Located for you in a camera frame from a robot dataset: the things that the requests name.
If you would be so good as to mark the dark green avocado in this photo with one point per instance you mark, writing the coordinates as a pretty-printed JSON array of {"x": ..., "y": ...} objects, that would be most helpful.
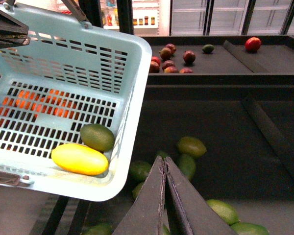
[{"x": 208, "y": 49}]

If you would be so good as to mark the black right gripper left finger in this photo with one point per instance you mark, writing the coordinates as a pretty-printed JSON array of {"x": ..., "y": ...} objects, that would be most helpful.
[{"x": 145, "y": 216}]

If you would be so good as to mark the yellow mango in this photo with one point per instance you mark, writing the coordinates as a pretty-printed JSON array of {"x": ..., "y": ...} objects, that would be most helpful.
[{"x": 79, "y": 159}]

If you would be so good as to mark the black shelf post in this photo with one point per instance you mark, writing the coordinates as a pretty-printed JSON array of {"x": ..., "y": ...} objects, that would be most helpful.
[{"x": 125, "y": 15}]

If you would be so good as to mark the light blue plastic basket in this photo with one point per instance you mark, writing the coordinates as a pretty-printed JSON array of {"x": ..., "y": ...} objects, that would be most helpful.
[{"x": 70, "y": 74}]

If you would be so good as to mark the brown basket handle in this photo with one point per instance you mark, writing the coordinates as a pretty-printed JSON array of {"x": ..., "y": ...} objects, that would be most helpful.
[{"x": 75, "y": 10}]

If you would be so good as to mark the black fruit display shelf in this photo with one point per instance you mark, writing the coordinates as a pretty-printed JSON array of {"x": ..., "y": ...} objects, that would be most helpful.
[{"x": 248, "y": 132}]

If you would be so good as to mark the glass door refrigerator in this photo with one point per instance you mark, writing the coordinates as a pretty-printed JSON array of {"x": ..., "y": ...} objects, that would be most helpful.
[{"x": 232, "y": 17}]

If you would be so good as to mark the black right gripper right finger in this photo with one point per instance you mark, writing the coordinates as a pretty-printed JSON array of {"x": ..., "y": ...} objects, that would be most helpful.
[{"x": 188, "y": 213}]

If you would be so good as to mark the upper black fruit tray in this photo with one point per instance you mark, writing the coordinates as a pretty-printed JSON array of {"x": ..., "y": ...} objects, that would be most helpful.
[{"x": 229, "y": 63}]

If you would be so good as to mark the bright red mango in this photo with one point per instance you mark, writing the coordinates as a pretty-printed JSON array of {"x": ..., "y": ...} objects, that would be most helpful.
[{"x": 253, "y": 44}]

